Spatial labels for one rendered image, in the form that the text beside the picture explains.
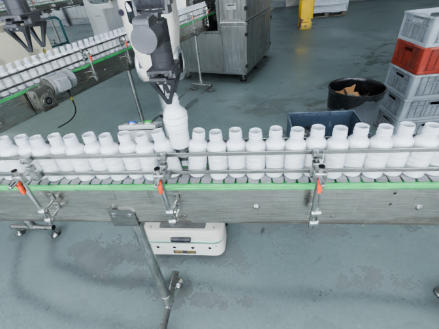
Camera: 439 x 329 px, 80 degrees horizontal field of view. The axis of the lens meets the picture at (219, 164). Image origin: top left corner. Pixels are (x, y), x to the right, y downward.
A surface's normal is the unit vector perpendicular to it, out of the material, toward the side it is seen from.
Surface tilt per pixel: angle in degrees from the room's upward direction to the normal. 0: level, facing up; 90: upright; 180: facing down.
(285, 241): 0
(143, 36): 90
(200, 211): 90
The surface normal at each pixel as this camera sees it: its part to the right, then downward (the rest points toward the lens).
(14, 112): 0.92, 0.17
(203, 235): -0.11, -0.37
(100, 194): -0.08, 0.61
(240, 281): -0.08, -0.80
